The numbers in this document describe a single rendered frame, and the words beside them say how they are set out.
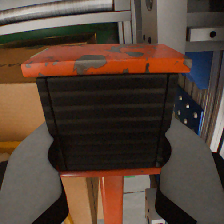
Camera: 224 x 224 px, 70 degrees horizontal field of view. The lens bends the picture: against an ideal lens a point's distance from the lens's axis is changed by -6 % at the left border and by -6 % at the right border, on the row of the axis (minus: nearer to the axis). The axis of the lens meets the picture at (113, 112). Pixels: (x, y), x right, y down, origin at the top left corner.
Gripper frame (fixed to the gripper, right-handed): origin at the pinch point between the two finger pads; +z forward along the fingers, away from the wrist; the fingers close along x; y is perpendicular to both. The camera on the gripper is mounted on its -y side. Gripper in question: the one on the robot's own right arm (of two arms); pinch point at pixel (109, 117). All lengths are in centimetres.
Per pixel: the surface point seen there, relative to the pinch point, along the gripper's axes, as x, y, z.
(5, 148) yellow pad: -18.7, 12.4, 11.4
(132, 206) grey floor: 22, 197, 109
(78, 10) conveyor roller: -10, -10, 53
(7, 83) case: -15.7, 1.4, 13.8
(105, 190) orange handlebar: -0.7, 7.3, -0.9
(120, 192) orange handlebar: 0.7, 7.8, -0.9
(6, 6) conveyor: -37, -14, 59
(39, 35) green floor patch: -45, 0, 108
